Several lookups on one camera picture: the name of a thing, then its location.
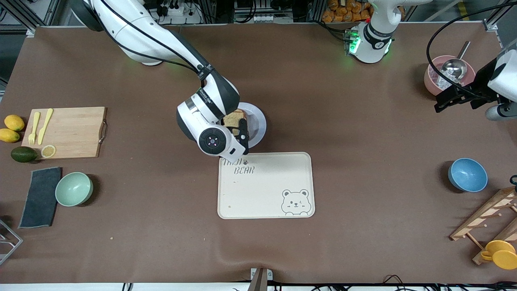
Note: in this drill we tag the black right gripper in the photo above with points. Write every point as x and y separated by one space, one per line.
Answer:
243 135

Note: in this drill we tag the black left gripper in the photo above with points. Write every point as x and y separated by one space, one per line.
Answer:
480 83

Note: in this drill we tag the brown bread slice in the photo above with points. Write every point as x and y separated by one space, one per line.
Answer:
233 120

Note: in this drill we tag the lavender round plate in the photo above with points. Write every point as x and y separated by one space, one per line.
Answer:
258 121

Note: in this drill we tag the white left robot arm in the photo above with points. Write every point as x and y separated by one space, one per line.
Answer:
373 44

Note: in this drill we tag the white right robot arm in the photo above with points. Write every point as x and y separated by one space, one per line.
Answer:
141 28

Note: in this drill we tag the clear ice cube pile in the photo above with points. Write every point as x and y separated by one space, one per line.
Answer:
442 81

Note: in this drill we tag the metal scoop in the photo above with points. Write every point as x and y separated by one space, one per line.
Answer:
454 68

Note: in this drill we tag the pink bowl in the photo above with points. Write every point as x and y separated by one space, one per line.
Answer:
428 81

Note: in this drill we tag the cream bear print tray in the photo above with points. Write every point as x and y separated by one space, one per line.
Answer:
262 190

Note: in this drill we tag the blue bowl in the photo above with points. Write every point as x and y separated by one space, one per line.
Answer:
468 176

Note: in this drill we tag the white power strip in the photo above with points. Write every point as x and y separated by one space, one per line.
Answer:
181 16
266 18

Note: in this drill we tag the wooden drying rack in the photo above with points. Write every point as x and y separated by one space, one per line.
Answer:
484 210

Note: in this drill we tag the brown table mat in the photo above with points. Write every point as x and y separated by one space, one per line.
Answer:
161 242

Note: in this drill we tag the orange snack pile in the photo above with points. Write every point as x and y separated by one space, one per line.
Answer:
343 12

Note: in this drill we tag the yellow cup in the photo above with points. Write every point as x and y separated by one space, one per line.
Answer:
503 256

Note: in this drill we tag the wooden cutting board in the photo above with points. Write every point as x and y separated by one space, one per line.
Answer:
76 133

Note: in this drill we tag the mint green bowl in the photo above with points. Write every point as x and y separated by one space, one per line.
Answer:
72 189

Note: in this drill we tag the lemon slice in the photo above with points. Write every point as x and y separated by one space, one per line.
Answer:
48 151

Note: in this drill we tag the yellow plastic knife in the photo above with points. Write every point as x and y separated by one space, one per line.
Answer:
45 125

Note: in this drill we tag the yellow plastic fork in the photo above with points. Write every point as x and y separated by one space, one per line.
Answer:
34 127

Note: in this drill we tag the dark grey cloth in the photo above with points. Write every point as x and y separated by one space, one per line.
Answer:
40 198

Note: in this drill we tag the dark green avocado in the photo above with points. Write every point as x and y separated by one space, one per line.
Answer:
23 154

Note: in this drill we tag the yellow lemon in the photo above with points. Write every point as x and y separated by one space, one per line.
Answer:
14 123
9 135

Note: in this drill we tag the aluminium frame profile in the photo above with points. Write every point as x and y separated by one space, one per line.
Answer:
29 31
490 26

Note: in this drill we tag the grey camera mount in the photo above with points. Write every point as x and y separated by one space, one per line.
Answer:
260 281

